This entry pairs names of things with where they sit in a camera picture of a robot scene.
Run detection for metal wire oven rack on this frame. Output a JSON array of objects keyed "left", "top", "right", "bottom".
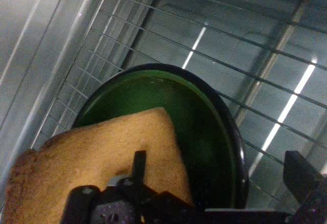
[{"left": 30, "top": 0, "right": 327, "bottom": 209}]

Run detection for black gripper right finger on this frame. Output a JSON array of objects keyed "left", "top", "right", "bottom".
[{"left": 284, "top": 150, "right": 327, "bottom": 224}]

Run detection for black plate in oven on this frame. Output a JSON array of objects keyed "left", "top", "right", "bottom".
[{"left": 73, "top": 63, "right": 250, "bottom": 209}]

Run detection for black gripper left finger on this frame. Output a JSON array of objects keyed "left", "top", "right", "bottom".
[{"left": 61, "top": 150, "right": 205, "bottom": 224}]

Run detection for brown bread slice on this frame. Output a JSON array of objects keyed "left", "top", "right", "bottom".
[{"left": 0, "top": 107, "right": 195, "bottom": 224}]

